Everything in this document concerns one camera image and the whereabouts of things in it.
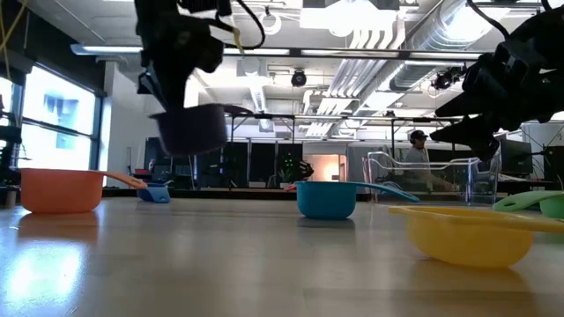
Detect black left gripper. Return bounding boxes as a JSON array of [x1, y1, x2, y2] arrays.
[[134, 0, 234, 114]]

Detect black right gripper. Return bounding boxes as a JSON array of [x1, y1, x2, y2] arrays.
[[429, 41, 564, 162]]

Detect dark blue measuring cup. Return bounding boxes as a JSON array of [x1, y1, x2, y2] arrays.
[[149, 104, 255, 156]]

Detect green measuring cup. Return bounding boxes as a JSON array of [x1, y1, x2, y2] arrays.
[[492, 189, 564, 219]]

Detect small light blue measuring cup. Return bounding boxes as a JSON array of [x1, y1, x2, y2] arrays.
[[136, 182, 172, 204]]

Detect yellow measuring cup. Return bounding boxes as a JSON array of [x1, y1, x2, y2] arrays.
[[387, 205, 564, 269]]

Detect orange measuring cup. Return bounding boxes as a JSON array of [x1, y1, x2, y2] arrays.
[[19, 167, 149, 215]]

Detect teal blue measuring cup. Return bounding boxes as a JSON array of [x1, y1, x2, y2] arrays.
[[295, 180, 420, 220]]

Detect clear plastic basket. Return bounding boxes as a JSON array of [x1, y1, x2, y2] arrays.
[[367, 151, 501, 206]]

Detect black computer monitor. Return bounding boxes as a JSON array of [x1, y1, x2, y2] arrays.
[[500, 139, 534, 175]]

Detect long ceiling light bar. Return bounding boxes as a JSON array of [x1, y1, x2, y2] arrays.
[[70, 42, 145, 56]]

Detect person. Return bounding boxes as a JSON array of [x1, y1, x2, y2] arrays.
[[404, 129, 455, 193]]

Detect large bright window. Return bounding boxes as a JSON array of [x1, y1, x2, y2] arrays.
[[17, 65, 105, 177]]

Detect black ceiling camera cluster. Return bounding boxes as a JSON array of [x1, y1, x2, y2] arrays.
[[431, 64, 468, 92]]

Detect black background table frame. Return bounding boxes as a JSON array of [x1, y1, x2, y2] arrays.
[[224, 112, 296, 190], [390, 116, 457, 159]]

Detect silver ceiling air duct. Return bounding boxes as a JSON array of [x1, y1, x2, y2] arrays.
[[390, 0, 512, 92]]

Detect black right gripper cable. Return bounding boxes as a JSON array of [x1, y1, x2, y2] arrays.
[[465, 0, 512, 41]]

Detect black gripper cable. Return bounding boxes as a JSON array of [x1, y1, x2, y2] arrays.
[[465, 0, 512, 41], [224, 0, 267, 50]]

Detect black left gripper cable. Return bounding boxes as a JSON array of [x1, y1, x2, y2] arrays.
[[224, 0, 267, 50]]

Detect black aluminium table frame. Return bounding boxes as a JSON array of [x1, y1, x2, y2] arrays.
[[103, 187, 371, 203]]

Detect yellow hanging cable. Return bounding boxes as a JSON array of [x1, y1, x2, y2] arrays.
[[0, 0, 27, 80]]

